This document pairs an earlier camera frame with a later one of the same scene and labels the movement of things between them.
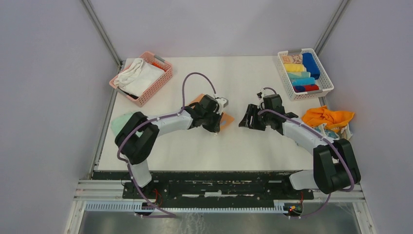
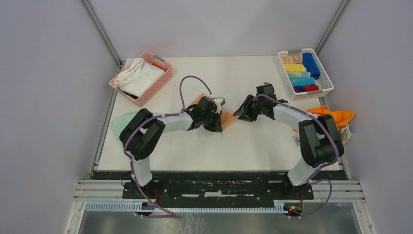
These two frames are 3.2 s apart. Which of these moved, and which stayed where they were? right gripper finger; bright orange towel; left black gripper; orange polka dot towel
Moved: right gripper finger
Stayed: left black gripper; bright orange towel; orange polka dot towel
